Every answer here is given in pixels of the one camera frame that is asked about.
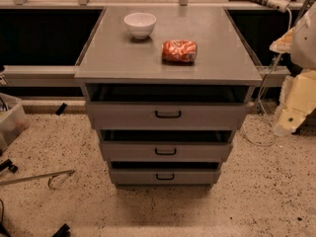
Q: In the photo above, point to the black bracket at left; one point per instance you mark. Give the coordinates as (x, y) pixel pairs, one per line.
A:
(8, 164)

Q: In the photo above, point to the orange snack bag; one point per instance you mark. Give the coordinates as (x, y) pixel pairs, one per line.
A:
(179, 50)

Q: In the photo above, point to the small black floor clip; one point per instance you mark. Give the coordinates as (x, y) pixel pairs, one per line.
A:
(61, 109)

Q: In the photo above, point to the black object bottom edge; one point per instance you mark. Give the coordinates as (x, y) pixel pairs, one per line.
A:
(63, 231)

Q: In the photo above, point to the grey bottom drawer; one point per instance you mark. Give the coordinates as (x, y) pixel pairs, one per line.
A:
(141, 177)

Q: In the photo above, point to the grey middle drawer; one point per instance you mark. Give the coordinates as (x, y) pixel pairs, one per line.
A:
(165, 151)

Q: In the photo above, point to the grey drawer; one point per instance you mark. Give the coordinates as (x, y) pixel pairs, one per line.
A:
(141, 177)
(165, 151)
(165, 117)

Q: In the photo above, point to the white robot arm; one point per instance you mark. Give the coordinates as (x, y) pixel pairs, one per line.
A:
(298, 94)

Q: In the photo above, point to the grey top drawer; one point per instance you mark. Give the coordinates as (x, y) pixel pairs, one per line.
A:
(165, 117)

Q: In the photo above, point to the white ceramic bowl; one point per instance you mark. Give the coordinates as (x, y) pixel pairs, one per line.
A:
(140, 25)

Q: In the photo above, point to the long metal rod tool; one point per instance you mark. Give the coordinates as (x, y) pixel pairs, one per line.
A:
(34, 178)

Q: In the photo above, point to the grey drawer cabinet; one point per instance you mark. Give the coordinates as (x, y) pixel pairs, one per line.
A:
(119, 69)

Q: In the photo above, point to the clear plastic storage bin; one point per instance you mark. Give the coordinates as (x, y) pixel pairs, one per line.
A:
(13, 120)

